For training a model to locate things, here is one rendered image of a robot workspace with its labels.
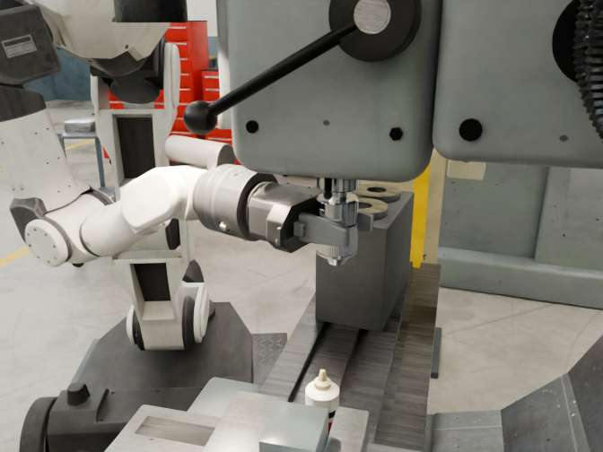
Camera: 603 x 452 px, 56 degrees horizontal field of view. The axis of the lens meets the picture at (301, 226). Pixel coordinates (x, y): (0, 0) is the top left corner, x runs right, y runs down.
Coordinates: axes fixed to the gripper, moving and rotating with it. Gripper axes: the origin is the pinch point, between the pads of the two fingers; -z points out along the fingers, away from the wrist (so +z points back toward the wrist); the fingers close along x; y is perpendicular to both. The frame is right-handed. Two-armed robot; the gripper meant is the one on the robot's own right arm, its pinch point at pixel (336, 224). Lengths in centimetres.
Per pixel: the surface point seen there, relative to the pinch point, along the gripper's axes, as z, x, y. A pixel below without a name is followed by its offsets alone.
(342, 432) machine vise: -8.3, -11.8, 16.5
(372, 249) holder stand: 7.0, 23.7, 12.8
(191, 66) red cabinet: 377, 357, 25
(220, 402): 22.1, 3.1, 35.9
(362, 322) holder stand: 8.1, 23.4, 26.3
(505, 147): -18.6, -6.2, -12.4
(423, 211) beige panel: 53, 163, 54
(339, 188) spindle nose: -1.3, -2.0, -4.9
